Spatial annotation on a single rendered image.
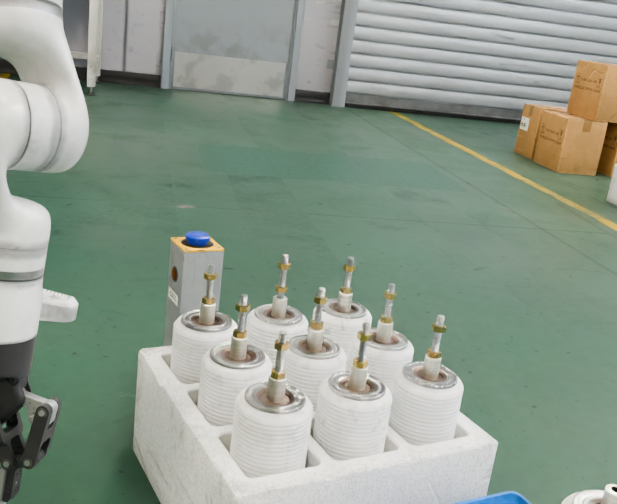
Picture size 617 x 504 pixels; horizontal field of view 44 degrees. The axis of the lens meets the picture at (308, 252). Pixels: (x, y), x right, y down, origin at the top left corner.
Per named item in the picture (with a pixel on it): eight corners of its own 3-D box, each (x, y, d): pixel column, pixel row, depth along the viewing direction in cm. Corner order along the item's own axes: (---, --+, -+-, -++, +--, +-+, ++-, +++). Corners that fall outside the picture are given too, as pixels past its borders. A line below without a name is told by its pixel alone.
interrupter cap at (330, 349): (336, 365, 106) (337, 361, 106) (282, 355, 107) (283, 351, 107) (342, 343, 113) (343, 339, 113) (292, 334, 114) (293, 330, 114)
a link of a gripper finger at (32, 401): (4, 384, 64) (-6, 407, 65) (52, 411, 64) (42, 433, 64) (19, 375, 66) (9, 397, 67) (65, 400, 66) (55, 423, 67)
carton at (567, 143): (595, 176, 431) (608, 122, 422) (556, 172, 426) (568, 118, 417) (569, 164, 458) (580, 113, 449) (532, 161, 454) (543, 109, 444)
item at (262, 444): (296, 551, 96) (314, 423, 90) (219, 543, 95) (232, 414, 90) (297, 503, 105) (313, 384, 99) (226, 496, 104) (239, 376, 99)
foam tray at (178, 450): (221, 624, 92) (235, 496, 87) (132, 449, 124) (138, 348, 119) (475, 550, 111) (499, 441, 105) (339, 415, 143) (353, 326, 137)
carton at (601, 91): (633, 124, 426) (647, 69, 417) (595, 121, 420) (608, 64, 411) (601, 116, 453) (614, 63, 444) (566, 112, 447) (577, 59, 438)
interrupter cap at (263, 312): (307, 313, 123) (307, 309, 122) (295, 330, 115) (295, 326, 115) (262, 304, 124) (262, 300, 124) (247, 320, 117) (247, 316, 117)
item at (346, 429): (345, 537, 99) (365, 413, 94) (289, 502, 105) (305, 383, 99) (386, 506, 107) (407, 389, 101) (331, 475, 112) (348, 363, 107)
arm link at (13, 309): (80, 319, 71) (91, 255, 70) (17, 354, 61) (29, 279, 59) (-11, 294, 72) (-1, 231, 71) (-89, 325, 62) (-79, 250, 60)
